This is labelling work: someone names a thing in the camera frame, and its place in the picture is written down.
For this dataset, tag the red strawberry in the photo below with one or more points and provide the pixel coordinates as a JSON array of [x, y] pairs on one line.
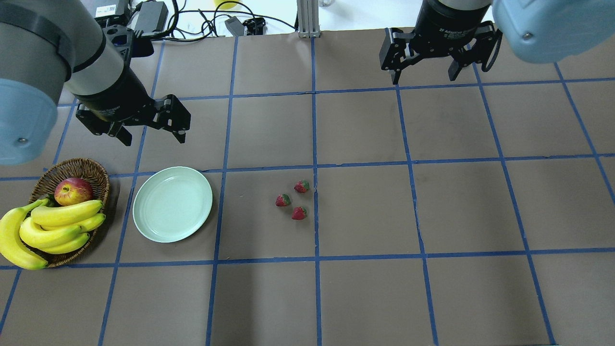
[[302, 186], [299, 213], [282, 200]]

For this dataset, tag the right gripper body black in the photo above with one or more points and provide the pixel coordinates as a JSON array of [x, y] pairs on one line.
[[444, 24]]

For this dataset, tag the aluminium frame post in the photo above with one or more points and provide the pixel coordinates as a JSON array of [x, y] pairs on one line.
[[308, 18]]

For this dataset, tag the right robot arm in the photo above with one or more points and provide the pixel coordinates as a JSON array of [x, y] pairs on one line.
[[546, 31]]

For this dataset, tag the black power adapter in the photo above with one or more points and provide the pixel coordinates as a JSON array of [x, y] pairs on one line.
[[150, 16]]

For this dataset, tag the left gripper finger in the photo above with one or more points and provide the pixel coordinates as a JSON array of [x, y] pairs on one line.
[[118, 131], [172, 116]]

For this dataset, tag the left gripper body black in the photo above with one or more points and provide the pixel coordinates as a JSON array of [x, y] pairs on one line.
[[116, 94]]

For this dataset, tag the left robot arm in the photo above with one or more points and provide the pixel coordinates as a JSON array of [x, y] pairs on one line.
[[51, 45]]

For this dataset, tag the yellow tape roll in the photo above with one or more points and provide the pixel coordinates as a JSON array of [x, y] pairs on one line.
[[225, 5]]

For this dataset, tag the red apple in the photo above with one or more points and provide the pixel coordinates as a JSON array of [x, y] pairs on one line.
[[73, 191]]

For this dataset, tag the light green plate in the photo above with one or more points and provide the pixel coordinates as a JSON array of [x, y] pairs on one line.
[[172, 204]]

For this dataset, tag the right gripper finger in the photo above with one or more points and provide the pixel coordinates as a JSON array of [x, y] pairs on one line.
[[397, 52], [484, 51]]

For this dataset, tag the woven wicker basket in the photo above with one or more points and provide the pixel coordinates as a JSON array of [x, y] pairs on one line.
[[96, 175]]

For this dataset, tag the yellow banana bunch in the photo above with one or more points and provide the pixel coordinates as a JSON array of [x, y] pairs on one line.
[[29, 231]]

